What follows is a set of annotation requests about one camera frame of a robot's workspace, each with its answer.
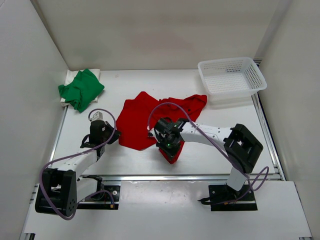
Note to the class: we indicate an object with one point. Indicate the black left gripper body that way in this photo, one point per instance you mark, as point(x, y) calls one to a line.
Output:
point(108, 129)

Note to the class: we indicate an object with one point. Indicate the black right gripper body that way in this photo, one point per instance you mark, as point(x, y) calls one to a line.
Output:
point(165, 137)

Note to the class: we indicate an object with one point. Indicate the red t shirt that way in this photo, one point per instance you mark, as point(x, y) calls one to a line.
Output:
point(145, 110)

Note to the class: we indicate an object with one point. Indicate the green t shirt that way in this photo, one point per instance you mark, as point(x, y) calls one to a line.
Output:
point(81, 90)

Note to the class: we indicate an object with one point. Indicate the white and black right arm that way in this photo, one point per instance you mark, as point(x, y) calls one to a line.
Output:
point(241, 148)

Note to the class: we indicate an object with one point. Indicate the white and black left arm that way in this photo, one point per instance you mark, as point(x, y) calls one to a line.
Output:
point(64, 186)

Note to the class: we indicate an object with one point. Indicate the white front cover board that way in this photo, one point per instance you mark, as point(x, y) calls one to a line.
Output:
point(170, 210)

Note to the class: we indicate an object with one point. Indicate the white plastic basket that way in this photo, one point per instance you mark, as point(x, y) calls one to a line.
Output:
point(228, 79)

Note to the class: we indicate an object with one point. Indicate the aluminium left table rail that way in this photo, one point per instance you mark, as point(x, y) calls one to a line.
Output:
point(58, 134)

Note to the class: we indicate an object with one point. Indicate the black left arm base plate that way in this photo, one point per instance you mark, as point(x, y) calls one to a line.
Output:
point(105, 197)

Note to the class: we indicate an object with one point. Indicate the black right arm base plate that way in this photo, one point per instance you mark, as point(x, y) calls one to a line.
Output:
point(223, 198)

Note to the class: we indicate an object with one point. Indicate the aluminium right table rail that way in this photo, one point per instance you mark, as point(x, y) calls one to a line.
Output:
point(268, 137)

